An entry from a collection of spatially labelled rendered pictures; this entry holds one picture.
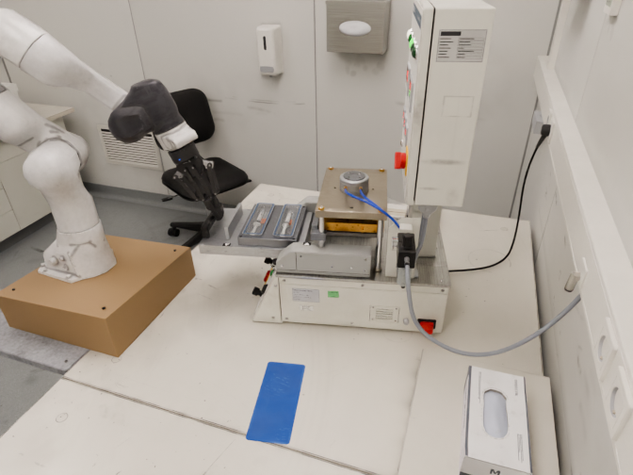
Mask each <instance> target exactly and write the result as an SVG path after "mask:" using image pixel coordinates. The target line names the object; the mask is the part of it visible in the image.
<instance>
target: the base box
mask: <svg viewBox="0 0 633 475"><path fill-rule="evenodd" d="M448 291H449V288H445V287H416V286H411V293H412V300H413V307H414V314H415V316H416V319H417V321H418V322H419V324H420V325H421V327H422V328H423V329H424V330H425V331H426V332H427V333H428V334H429V335H432V333H442V328H443V323H444V317H445V312H446V301H447V295H448ZM252 321H264V322H277V323H283V321H289V322H301V323H314V324H327V325H340V326H353V327H365V328H379V329H391V330H404V331H417V332H420V331H419V330H418V329H417V328H416V326H415V325H414V322H413V320H412V318H411V315H410V311H409V305H408V300H407V292H406V287H405V288H401V286H400V285H386V284H370V283H355V282H340V281H325V280H310V279H296V278H281V277H275V276H274V277H273V279H272V281H271V283H270V285H269V287H268V290H267V292H266V294H265V296H264V298H263V300H262V302H261V303H260V305H259V307H258V309H257V311H256V313H255V315H254V317H253V320H252Z"/></svg>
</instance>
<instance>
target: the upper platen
mask: <svg viewBox="0 0 633 475"><path fill-rule="evenodd" d="M377 226H378V221H376V220H356V219H336V218H325V230H327V235H328V236H347V237H365V238H376V237H377Z"/></svg>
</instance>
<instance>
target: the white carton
mask: <svg viewBox="0 0 633 475"><path fill-rule="evenodd" d="M459 475H532V463H531V449H530V437H529V424H528V401H527V391H526V378H525V377H521V376H517V375H512V374H508V373H504V372H499V371H494V370H490V369H482V368H478V367H473V366H469V368H468V371H467V375H466V380H465V384H464V391H463V418H462V432H461V446H460V462H459Z"/></svg>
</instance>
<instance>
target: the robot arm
mask: <svg viewBox="0 0 633 475"><path fill-rule="evenodd" d="M2 57H3V58H4V59H6V60H7V61H9V62H10V63H12V64H14V65H15V66H17V67H18V68H20V70H22V71H23V72H25V73H27V74H29V75H30V76H32V77H34V78H35V79H37V80H39V81H40V82H41V83H43V84H45V85H48V86H53V87H66V88H73V89H76V90H81V91H83V92H84V93H86V94H87V95H89V96H90V97H92V98H93V99H95V100H96V101H98V102H99V103H101V104H102V105H104V106H106V107H107V108H109V109H111V110H112V112H111V113H110V116H109V118H108V121H107V123H108V129H109V131H110V133H111V134H112V136H113V137H114V138H115V139H116V140H119V141H121V142H124V143H134V142H137V141H139V140H141V139H143V138H144V136H146V135H147V134H148V133H150V132H153V133H154V135H155V137H156V138H157V140H158V141H159V143H160V145H161V146H162V148H163V150H164V151H166V150H169V151H168V154H169V156H170V158H171V160H172V161H173V163H174V164H175V165H176V170H177V172H176V174H175V175H174V176H173V177H172V178H173V179H174V180H176V181H177V182H179V183H180V184H181V185H182V186H183V188H184V189H185V190H186V191H187V192H188V193H189V194H190V196H191V197H192V198H193V199H194V200H195V201H196V202H199V201H202V202H203V203H204V204H205V206H206V208H207V209H208V210H211V212H212V214H213V216H214V217H215V219H216V221H220V220H221V219H222V217H223V213H222V211H221V209H220V208H219V206H220V203H219V200H218V198H217V195H218V193H219V184H218V180H217V177H216V174H215V170H214V160H210V161H207V160H204V158H203V157H202V156H200V154H199V151H198V149H197V147H196V145H195V143H194V142H193V140H195V139H197V138H198V136H197V134H196V132H195V130H193V129H191V128H190V127H189V126H188V125H187V123H186V121H185V120H184V118H183V117H182V116H181V115H180V113H179V111H178V108H177V105H176V103H175V102H174V100H173V98H172V97H171V95H170V93H169V91H168V89H167V88H166V87H165V86H164V85H163V83H162V82H161V81H160V80H158V79H152V78H150V79H146V80H142V81H139V82H137V83H136V84H134V85H132V86H131V88H130V90H129V92H128V93H127V92H126V91H125V90H123V89H121V88H120V87H118V86H117V85H115V84H114V83H112V82H111V81H109V80H108V79H107V78H105V77H104V76H102V75H101V74H99V73H97V72H96V71H94V70H93V69H91V67H90V66H88V65H87V64H86V63H85V62H84V61H82V60H81V59H80V58H79V57H77V56H76V55H75V54H73V53H72V52H71V51H70V50H68V49H67V48H66V47H65V46H63V45H62V44H61V43H60V42H59V41H57V40H56V39H55V38H53V37H52V36H51V35H50V34H49V33H48V32H46V31H45V30H44V29H42V28H41V27H40V26H38V25H36V24H35V23H33V22H31V21H30V20H28V19H26V18H25V17H24V16H22V15H21V14H19V13H17V12H16V11H14V10H12V9H8V8H0V63H1V60H2ZM0 140H2V141H3V142H4V143H8V144H13V145H15V146H17V147H19V148H21V149H23V150H25V151H26V152H28V153H29V156H28V157H27V159H26V161H25V162H24V165H23V172H24V178H25V179H26V181H27V182H28V184H29V185H30V186H32V187H34V188H37V189H38V190H39V191H40V192H41V194H42V195H43V197H44V198H45V200H46V201H47V203H48V204H49V206H50V209H51V211H52V214H53V216H54V219H55V222H56V224H57V239H56V240H55V241H54V242H53V243H52V244H51V245H50V246H49V247H48V248H47V249H46V250H45V251H44V253H43V257H44V263H41V267H40V268H39V270H38V273H40V274H44V275H47V276H50V277H53V278H56V279H58V280H61V281H65V282H68V283H74V282H77V281H80V280H83V279H88V278H91V277H95V276H98V275H100V274H103V273H105V272H108V271H109V270H110V269H111V268H113V267H114V266H115V265H116V264H117V261H116V257H115V255H114V252H113V250H112V249H111V248H110V246H109V244H108V242H107V239H106V236H105V232H104V229H103V225H102V223H101V220H100V219H99V216H98V213H97V210H96V206H95V203H94V201H93V197H92V195H91V194H90V193H88V192H87V190H86V189H85V187H84V186H83V184H82V182H81V181H80V178H79V172H80V171H81V170H82V169H83V168H84V166H85V165H86V164H87V162H88V158H89V145H88V144H87V143H86V142H85V141H84V139H83V138H82V137H80V136H77V135H76V134H73V133H70V132H68V131H66V130H64V129H63V128H61V127H59V126H58V125H56V124H54V123H52V122H50V121H49V120H47V119H45V118H44V117H42V116H41V115H40V114H38V113H37V112H36V111H35V110H33V109H32V108H31V107H30V106H28V105H27V104H26V103H24V102H23V101H22V100H21V99H19V98H18V97H17V96H16V95H14V94H13V93H12V92H11V91H10V90H9V89H8V88H7V87H5V86H4V85H3V84H2V83H1V82H0ZM203 166H205V168H206V169H207V173H208V177H209V180H210V183H209V181H208V179H207V178H206V176H205V172H204V170H203ZM184 175H185V176H186V177H187V178H188V180H189V181H188V180H187V179H186V178H185V177H184ZM199 180H200V181H199ZM189 182H191V183H192V185H193V186H192V185H191V184H190V183H189ZM210 184H211V185H210ZM206 193H207V194H206ZM207 197H208V198H207Z"/></svg>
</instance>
